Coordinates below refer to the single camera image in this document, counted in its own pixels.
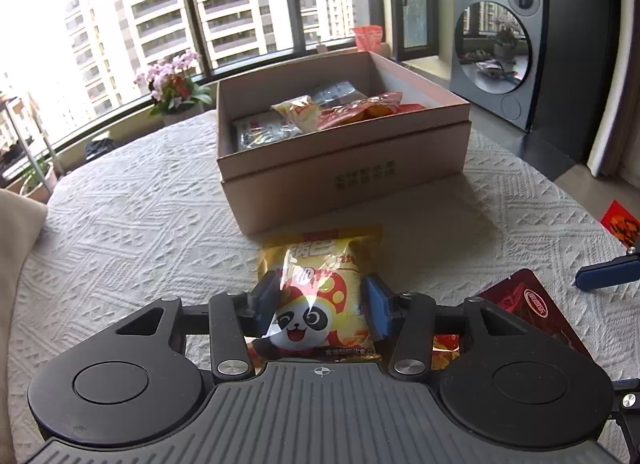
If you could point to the clear grey snack packet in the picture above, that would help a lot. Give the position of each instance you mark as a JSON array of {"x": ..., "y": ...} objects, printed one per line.
[{"x": 340, "y": 91}]

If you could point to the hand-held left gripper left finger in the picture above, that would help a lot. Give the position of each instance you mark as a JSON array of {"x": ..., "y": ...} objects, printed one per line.
[{"x": 266, "y": 306}]

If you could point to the pale yellow snack packet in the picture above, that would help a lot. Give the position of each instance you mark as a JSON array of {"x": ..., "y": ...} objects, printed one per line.
[{"x": 300, "y": 114}]

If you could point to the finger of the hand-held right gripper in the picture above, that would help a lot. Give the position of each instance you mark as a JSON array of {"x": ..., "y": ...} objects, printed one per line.
[
  {"x": 605, "y": 274},
  {"x": 627, "y": 404}
]

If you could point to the green potted plant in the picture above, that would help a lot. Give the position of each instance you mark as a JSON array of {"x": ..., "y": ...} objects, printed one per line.
[{"x": 35, "y": 179}]

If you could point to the black stool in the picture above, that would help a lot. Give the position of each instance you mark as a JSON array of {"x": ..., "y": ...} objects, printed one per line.
[{"x": 100, "y": 149}]

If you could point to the red plastic bag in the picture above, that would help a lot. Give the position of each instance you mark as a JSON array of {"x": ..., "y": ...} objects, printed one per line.
[{"x": 369, "y": 39}]

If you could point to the dark cabinet panel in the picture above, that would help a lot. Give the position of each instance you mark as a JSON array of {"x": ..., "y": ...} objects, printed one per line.
[{"x": 582, "y": 54}]

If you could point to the grey washing machine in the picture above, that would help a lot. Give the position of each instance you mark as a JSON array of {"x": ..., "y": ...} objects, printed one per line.
[{"x": 500, "y": 44}]

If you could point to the red and yellow snack packet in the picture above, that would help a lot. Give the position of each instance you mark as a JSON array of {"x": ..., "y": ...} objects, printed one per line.
[{"x": 360, "y": 111}]

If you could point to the potted pink orchid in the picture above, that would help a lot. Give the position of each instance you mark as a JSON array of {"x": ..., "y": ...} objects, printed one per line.
[{"x": 175, "y": 86}]

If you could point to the dark red foil packet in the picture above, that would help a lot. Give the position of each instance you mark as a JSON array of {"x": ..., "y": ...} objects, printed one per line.
[{"x": 530, "y": 309}]

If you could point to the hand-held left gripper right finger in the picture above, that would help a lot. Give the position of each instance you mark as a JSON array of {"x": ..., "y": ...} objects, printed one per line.
[{"x": 378, "y": 311}]

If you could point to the white textured tablecloth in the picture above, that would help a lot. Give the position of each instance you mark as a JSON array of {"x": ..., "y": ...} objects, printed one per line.
[{"x": 140, "y": 224}]

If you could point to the metal shelf rack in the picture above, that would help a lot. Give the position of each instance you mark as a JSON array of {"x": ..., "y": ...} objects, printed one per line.
[{"x": 35, "y": 144}]

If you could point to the red paper decoration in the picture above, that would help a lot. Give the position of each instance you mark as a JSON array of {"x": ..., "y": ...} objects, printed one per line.
[{"x": 622, "y": 224}]

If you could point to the beige cushion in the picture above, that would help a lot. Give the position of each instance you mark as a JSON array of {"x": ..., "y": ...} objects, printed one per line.
[{"x": 17, "y": 269}]

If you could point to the pink cardboard box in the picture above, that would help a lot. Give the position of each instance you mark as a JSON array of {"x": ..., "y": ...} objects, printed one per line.
[{"x": 350, "y": 169}]

